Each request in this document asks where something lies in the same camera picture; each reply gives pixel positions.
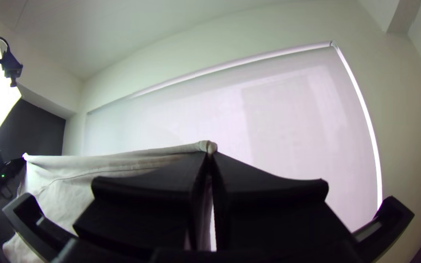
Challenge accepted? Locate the white roller blind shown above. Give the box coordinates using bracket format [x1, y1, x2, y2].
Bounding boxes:
[83, 40, 383, 234]

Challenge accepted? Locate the grey t-shirt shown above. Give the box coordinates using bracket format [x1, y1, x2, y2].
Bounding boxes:
[2, 140, 218, 263]

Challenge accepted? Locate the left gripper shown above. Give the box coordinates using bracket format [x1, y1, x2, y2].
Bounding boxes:
[0, 157, 27, 188]

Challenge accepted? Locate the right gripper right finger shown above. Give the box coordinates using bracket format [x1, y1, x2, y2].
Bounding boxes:
[210, 151, 353, 253]

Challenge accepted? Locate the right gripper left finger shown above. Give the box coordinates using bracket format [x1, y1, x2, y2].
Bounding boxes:
[73, 151, 210, 253]

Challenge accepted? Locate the black overhead camera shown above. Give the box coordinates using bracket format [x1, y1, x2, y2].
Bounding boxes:
[0, 49, 24, 88]

